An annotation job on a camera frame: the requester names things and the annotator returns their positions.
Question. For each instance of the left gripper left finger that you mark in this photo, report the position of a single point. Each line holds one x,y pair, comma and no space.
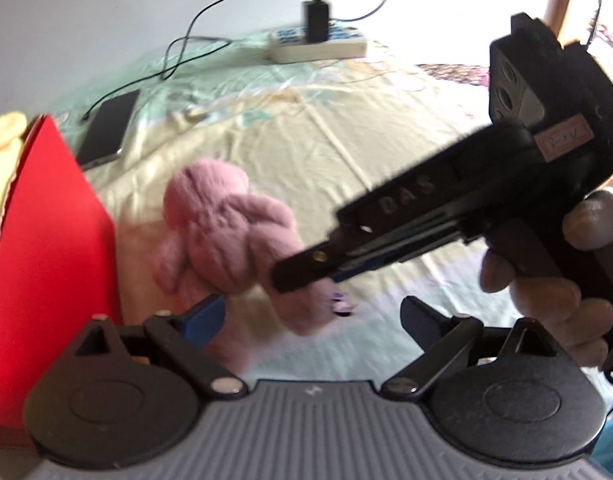
179,343

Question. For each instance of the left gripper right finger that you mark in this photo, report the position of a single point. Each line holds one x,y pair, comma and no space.
446,343

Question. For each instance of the pink plush bear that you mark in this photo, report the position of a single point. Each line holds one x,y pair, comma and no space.
222,239

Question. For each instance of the person right hand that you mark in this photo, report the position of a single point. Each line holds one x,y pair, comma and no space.
578,324

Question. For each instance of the brown floral covered table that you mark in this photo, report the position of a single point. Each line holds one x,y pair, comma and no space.
475,75

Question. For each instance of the red cardboard box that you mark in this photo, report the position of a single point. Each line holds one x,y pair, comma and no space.
57,264

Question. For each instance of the black smartphone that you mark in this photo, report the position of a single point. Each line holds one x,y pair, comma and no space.
104,138

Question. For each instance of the cartoon bear bed sheet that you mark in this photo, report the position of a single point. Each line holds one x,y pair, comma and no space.
313,135

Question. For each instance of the black charger adapter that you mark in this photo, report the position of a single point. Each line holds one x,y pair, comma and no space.
316,21

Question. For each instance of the white power strip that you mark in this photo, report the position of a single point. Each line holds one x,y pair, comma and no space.
290,45

